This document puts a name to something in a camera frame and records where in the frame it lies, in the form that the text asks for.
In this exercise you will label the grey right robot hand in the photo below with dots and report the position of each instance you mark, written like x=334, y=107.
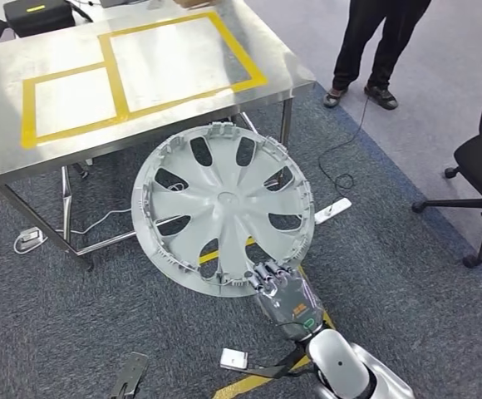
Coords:
x=291, y=305

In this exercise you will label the grey plastic wheel cover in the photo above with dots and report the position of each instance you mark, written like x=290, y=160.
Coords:
x=228, y=204

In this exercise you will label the yellow workbench tape outline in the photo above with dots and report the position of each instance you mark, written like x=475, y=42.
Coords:
x=114, y=82

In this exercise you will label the steel workbench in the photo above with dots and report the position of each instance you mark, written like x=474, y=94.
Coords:
x=0, y=137

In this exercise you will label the yellow floor tape marking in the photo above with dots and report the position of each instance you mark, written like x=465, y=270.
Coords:
x=241, y=388

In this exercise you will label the long white power strip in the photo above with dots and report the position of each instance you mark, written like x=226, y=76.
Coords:
x=334, y=210

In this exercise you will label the black robot foot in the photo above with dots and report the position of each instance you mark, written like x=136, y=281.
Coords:
x=128, y=377

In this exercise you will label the person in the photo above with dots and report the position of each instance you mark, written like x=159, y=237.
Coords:
x=369, y=38

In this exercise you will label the white power adapter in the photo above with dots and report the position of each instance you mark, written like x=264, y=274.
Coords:
x=29, y=239

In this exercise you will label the black case with yellow label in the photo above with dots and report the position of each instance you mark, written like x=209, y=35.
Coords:
x=37, y=19

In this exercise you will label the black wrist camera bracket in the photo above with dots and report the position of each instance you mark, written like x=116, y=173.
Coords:
x=278, y=369

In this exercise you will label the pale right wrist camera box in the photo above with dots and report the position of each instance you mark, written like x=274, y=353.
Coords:
x=233, y=359

